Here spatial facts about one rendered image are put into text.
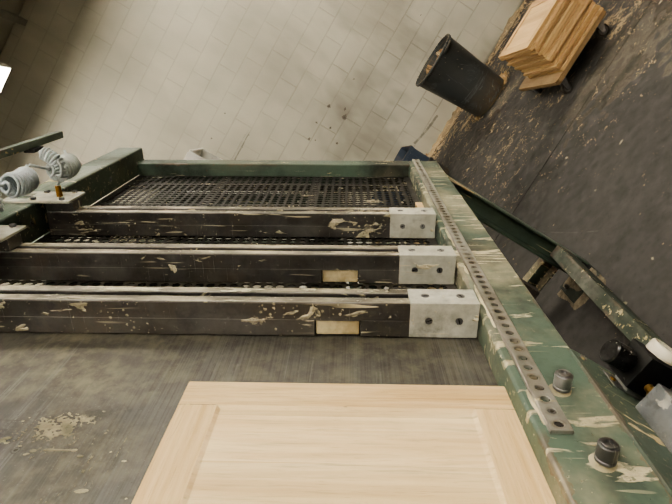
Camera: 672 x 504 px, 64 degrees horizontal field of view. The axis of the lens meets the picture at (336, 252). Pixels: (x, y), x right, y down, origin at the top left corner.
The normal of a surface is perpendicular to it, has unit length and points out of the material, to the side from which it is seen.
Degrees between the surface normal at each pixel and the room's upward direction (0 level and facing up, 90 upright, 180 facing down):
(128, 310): 90
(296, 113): 90
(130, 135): 90
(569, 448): 59
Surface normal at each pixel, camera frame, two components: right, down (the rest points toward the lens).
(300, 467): 0.00, -0.93
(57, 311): -0.03, 0.37
